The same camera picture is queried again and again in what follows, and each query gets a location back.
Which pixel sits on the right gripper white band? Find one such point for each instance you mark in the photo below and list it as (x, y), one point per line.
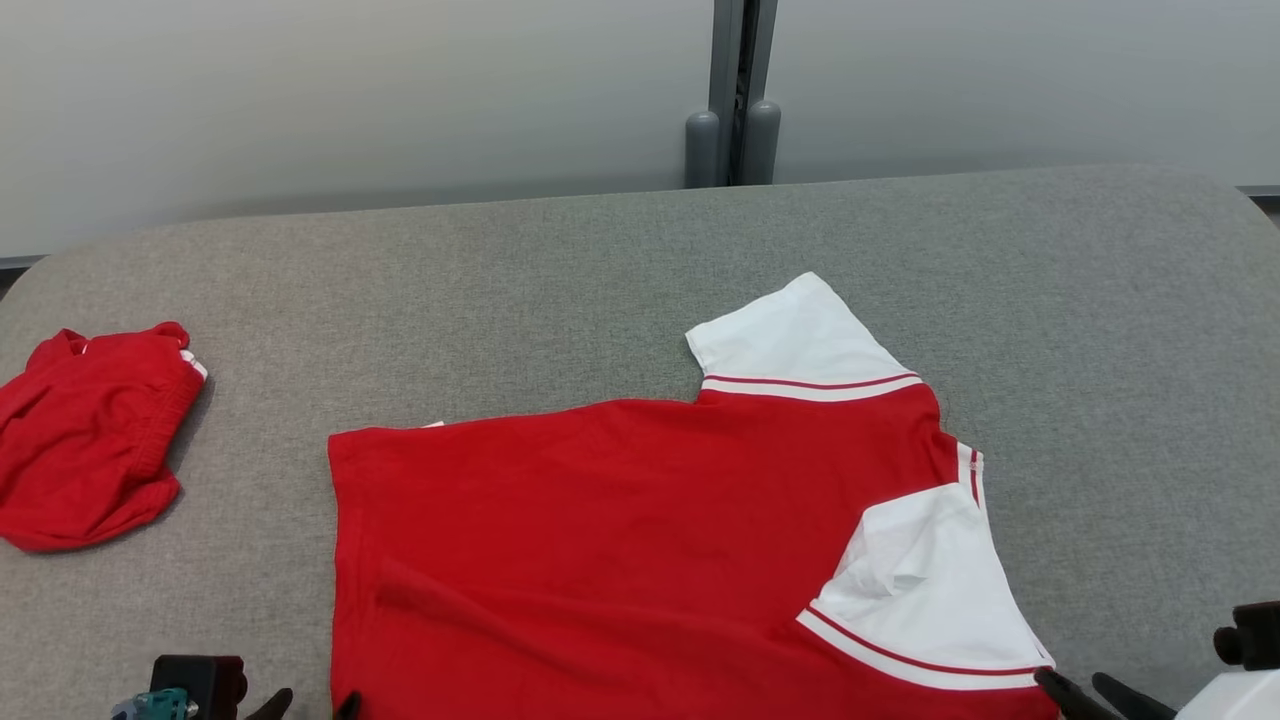
(1240, 700)

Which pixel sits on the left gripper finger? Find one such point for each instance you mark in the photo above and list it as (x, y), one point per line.
(349, 708)
(272, 707)

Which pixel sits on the red Bulls basketball jersey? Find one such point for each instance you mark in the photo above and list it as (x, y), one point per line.
(620, 540)

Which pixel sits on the red shorts with white trim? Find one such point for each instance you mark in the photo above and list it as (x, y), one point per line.
(90, 440)

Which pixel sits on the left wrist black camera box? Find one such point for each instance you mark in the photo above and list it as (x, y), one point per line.
(200, 685)

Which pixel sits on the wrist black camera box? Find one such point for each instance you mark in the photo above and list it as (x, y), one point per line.
(200, 685)
(1255, 635)

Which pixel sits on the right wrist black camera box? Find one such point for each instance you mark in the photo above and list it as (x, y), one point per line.
(1255, 635)

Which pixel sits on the grey partition post with feet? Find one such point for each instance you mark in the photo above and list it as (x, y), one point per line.
(735, 90)

